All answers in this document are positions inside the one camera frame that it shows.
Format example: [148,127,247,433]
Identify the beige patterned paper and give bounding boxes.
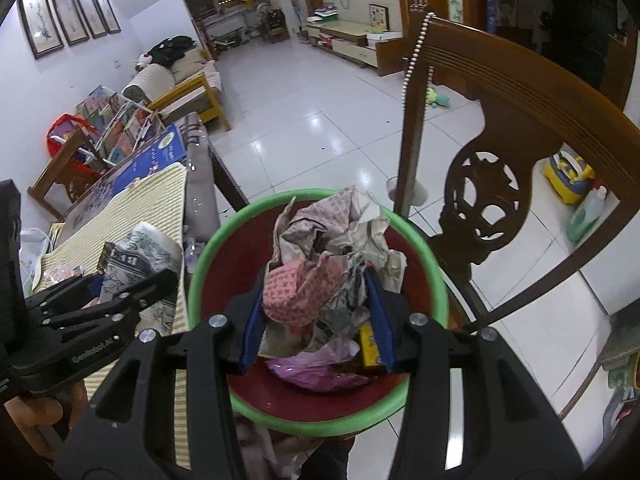
[272,186,408,295]

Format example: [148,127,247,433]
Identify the person's left hand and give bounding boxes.
[0,394,64,461]

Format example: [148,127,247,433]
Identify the low television cabinet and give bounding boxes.
[305,17,411,77]

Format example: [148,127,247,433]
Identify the dark wooden chair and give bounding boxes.
[27,127,110,221]

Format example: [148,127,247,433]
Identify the framed flower painting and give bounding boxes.
[17,0,65,60]
[90,0,122,35]
[48,0,91,47]
[72,0,110,40]

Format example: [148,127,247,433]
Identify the red bag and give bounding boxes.
[46,114,88,161]

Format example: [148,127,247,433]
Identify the white bead string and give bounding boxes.
[402,6,434,112]

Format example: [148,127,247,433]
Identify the yellow checked table cloth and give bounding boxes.
[32,164,193,471]

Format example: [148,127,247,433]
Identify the yellow drink carton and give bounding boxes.
[357,322,388,367]

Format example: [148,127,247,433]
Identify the pink patterned paper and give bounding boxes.
[262,255,346,326]

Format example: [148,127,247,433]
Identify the white box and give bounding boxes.
[365,31,404,49]

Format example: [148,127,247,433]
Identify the green detergent bottle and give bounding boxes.
[567,186,609,247]

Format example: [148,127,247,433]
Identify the yellow toy car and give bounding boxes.
[543,151,597,206]

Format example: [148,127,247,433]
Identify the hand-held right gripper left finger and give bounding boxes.
[55,265,268,480]

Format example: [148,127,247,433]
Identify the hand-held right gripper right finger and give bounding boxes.
[363,265,583,480]

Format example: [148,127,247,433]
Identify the wooden sofa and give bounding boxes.
[121,57,232,132]

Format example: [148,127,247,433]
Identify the pinkish printed cloth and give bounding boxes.
[234,417,283,480]

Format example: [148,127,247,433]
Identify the carved wooden chair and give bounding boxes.
[394,5,640,423]

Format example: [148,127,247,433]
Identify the white book rack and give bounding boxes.
[75,85,163,167]

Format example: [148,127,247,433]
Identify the red basin with green rim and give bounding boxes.
[187,187,451,437]

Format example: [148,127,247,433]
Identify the pink plastic bag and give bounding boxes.
[267,336,373,392]

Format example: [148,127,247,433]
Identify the grey mailer bag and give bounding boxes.
[312,255,373,353]

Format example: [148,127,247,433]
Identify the green plush toy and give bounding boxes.
[424,87,451,112]

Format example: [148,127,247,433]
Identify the black clothing pile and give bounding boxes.
[145,36,197,67]

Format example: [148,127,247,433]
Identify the dark patterned wrapper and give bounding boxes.
[96,241,117,272]

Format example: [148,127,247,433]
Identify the blue picture book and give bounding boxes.
[107,124,187,196]

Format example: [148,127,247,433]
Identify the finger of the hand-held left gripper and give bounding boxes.
[42,267,180,332]
[22,274,98,317]

